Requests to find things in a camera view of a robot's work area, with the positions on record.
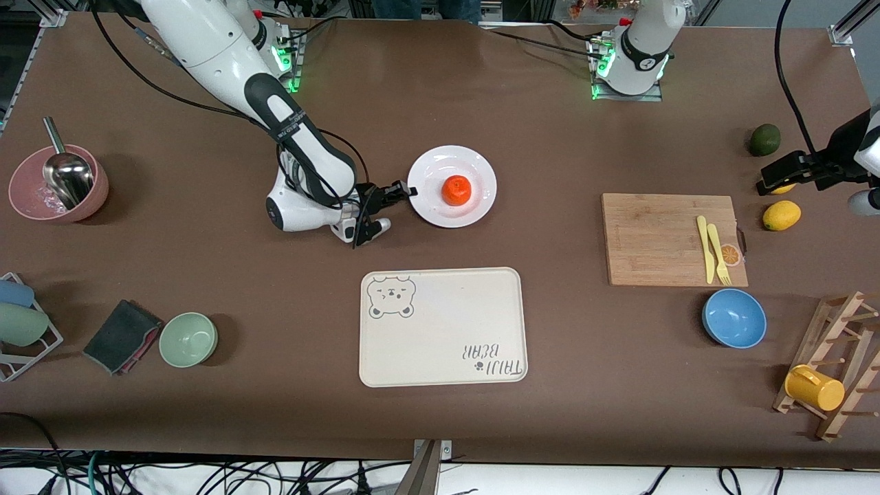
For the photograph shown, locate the orange fruit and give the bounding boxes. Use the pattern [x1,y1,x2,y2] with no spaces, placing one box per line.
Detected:
[441,175,473,207]

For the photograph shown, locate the white round plate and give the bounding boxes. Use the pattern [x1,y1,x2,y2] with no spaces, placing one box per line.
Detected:
[407,145,497,229]

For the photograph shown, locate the dark green avocado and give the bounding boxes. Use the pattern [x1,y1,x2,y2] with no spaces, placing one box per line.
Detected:
[749,124,782,157]

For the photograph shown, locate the yellow plastic fork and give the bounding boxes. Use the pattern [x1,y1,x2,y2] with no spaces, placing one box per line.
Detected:
[707,223,732,286]

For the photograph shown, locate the yellow plastic knife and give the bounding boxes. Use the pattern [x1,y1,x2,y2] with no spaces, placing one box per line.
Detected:
[696,215,716,285]

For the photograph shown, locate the bamboo cutting board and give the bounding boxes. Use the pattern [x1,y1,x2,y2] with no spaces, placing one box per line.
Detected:
[602,193,749,287]

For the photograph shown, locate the blue bowl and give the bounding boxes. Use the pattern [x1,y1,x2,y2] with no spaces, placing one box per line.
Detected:
[702,288,767,349]

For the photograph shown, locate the beige bear print tray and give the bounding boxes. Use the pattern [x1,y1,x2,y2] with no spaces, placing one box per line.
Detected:
[359,267,529,388]

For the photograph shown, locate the person in blue jeans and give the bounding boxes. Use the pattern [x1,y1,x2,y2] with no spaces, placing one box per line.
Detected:
[371,0,482,25]

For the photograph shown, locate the yellow mug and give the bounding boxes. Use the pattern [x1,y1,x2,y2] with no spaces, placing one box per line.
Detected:
[784,364,846,413]

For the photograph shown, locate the pale green bowl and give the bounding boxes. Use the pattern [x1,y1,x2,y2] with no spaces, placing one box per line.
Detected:
[159,312,219,369]

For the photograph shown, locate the wooden mug rack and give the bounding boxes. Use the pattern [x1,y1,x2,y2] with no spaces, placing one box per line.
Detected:
[772,291,880,442]

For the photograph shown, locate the pink cloth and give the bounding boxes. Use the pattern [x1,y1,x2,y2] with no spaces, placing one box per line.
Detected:
[117,323,164,376]

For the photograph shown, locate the dark grey cloth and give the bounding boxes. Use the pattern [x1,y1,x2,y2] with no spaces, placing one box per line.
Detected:
[82,299,164,375]

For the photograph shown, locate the metal ladle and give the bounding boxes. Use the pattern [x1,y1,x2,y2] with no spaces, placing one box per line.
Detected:
[43,117,94,208]

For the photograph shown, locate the pink bowl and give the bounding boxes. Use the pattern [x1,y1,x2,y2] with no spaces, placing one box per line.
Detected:
[8,144,109,223]

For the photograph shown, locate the blue cup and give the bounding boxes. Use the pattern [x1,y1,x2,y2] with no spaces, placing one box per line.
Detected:
[0,280,35,308]

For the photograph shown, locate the pale green cup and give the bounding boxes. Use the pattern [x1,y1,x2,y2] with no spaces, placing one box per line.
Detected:
[0,302,50,347]

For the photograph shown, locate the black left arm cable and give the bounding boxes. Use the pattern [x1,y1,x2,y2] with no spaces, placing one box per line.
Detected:
[774,0,820,159]

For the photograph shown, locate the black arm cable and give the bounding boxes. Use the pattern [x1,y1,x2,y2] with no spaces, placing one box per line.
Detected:
[88,0,372,207]
[774,0,820,159]

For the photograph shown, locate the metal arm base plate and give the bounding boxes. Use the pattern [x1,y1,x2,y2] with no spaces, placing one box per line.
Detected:
[272,31,305,94]
[588,38,664,102]

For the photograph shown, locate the black cable on table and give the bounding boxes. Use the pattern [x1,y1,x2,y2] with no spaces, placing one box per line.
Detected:
[481,19,606,59]

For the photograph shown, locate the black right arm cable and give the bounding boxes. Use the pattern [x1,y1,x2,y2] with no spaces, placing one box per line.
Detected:
[88,0,372,207]

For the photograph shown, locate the grey metal camera mount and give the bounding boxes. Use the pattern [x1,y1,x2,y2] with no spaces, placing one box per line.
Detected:
[395,439,454,495]

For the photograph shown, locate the white wire cup rack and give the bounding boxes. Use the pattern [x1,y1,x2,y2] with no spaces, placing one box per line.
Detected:
[0,272,64,382]

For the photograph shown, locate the green cable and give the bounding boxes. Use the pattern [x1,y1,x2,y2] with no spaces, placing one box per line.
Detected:
[84,450,105,495]

